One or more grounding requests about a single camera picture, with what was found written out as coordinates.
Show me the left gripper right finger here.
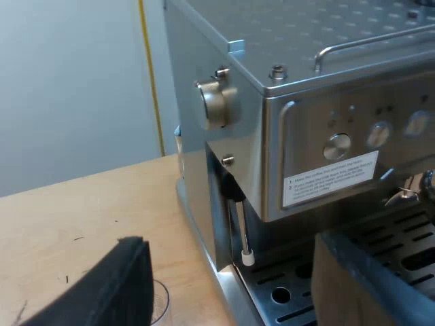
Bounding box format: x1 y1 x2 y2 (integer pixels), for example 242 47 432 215
313 232 435 326

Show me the steel espresso machine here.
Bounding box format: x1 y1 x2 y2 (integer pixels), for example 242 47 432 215
162 0 435 326

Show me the yellow cable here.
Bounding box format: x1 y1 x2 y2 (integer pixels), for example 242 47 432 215
138 0 167 157

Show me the clear measuring glass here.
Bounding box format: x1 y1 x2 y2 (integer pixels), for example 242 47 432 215
150 280 173 326

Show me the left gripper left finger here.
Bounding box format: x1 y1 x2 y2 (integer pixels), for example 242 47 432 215
20 235 152 326

